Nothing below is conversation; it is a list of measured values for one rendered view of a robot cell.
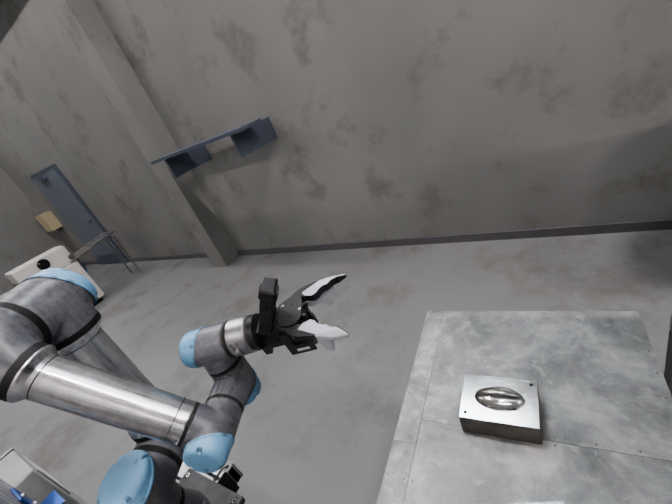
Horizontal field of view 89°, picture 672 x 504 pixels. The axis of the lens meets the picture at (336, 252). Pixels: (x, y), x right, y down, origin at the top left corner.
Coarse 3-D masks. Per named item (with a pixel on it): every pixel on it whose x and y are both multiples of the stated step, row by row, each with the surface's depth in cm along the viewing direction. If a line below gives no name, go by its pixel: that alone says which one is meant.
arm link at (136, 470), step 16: (144, 448) 76; (160, 448) 76; (128, 464) 72; (144, 464) 71; (160, 464) 74; (176, 464) 77; (112, 480) 71; (128, 480) 69; (144, 480) 69; (160, 480) 72; (112, 496) 68; (128, 496) 67; (144, 496) 68; (160, 496) 71; (176, 496) 75
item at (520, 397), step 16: (464, 384) 104; (480, 384) 102; (496, 384) 101; (512, 384) 99; (528, 384) 97; (464, 400) 100; (480, 400) 100; (496, 400) 99; (512, 400) 97; (528, 400) 94; (464, 416) 96; (480, 416) 94; (496, 416) 93; (512, 416) 91; (528, 416) 90; (480, 432) 97; (496, 432) 94; (512, 432) 91; (528, 432) 89
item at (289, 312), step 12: (288, 300) 66; (300, 300) 64; (276, 312) 64; (288, 312) 63; (300, 312) 62; (312, 312) 67; (252, 324) 64; (276, 324) 62; (288, 324) 61; (252, 336) 63; (264, 336) 69; (276, 336) 65; (288, 336) 62; (252, 348) 64; (264, 348) 66; (288, 348) 64; (312, 348) 64
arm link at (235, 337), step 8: (232, 320) 66; (240, 320) 65; (232, 328) 64; (240, 328) 64; (232, 336) 64; (240, 336) 63; (232, 344) 64; (240, 344) 64; (248, 344) 64; (232, 352) 65; (240, 352) 65; (248, 352) 65
